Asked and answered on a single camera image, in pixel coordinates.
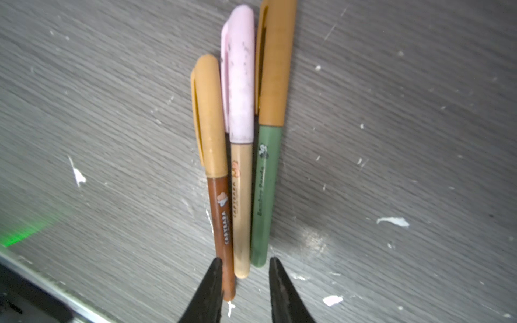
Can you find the pale pink cap tan pen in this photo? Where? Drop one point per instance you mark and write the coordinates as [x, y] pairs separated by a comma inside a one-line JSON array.
[[237, 78]]

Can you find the aluminium front rail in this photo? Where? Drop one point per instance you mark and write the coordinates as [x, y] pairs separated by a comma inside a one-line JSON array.
[[28, 295]]

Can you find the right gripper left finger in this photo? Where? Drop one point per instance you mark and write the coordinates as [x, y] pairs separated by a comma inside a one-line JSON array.
[[206, 304]]

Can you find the tan cap brown pen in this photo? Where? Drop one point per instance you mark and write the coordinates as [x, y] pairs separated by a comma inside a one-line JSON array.
[[206, 97]]

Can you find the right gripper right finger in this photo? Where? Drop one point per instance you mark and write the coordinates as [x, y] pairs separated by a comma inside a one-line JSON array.
[[286, 304]]

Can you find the gold cap green pen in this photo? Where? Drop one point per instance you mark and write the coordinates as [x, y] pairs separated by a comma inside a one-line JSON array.
[[275, 38]]

